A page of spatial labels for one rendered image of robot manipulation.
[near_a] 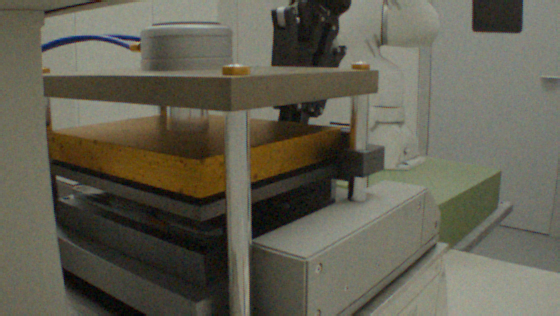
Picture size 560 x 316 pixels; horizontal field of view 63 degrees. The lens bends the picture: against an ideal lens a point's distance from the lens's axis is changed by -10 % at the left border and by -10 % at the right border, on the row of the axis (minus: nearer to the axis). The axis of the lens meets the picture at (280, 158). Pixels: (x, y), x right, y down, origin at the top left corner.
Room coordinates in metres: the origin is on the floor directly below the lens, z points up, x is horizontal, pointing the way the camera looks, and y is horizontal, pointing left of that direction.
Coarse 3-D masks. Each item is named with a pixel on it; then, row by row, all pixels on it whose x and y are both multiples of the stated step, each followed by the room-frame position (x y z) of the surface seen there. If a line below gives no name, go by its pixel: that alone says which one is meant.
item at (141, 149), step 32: (64, 128) 0.43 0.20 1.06; (96, 128) 0.43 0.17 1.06; (128, 128) 0.43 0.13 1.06; (160, 128) 0.43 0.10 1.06; (192, 128) 0.41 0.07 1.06; (256, 128) 0.42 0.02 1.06; (288, 128) 0.42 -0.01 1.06; (320, 128) 0.42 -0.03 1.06; (64, 160) 0.40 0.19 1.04; (96, 160) 0.37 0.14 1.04; (128, 160) 0.34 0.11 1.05; (160, 160) 0.32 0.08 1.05; (192, 160) 0.30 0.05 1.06; (256, 160) 0.34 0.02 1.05; (288, 160) 0.37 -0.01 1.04; (320, 160) 0.41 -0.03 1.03; (128, 192) 0.34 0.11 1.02; (160, 192) 0.33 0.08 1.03; (192, 192) 0.30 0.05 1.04; (224, 192) 0.32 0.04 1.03; (256, 192) 0.34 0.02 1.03
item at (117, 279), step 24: (336, 192) 0.54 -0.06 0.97; (72, 240) 0.38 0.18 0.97; (72, 264) 0.38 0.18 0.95; (96, 264) 0.35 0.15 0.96; (120, 264) 0.34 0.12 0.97; (144, 264) 0.34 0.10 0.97; (120, 288) 0.33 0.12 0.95; (144, 288) 0.31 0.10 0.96; (168, 288) 0.30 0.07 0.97; (192, 288) 0.30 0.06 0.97; (216, 288) 0.30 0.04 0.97; (144, 312) 0.31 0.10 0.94; (168, 312) 0.30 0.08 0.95; (192, 312) 0.28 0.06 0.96; (216, 312) 0.29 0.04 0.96
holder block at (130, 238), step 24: (72, 216) 0.40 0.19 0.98; (96, 216) 0.38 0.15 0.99; (120, 216) 0.37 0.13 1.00; (264, 216) 0.38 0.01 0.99; (288, 216) 0.38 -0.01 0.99; (96, 240) 0.38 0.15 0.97; (120, 240) 0.36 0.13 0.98; (144, 240) 0.34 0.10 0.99; (168, 240) 0.32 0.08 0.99; (168, 264) 0.32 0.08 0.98; (192, 264) 0.31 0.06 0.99; (216, 264) 0.31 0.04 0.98
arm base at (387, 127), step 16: (384, 112) 1.11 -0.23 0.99; (400, 112) 1.12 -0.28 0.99; (384, 128) 1.11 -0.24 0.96; (400, 128) 1.12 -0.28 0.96; (384, 144) 1.10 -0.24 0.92; (400, 144) 1.10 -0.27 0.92; (416, 144) 1.20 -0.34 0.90; (384, 160) 1.10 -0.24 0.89; (400, 160) 1.11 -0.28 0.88; (416, 160) 1.17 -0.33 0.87
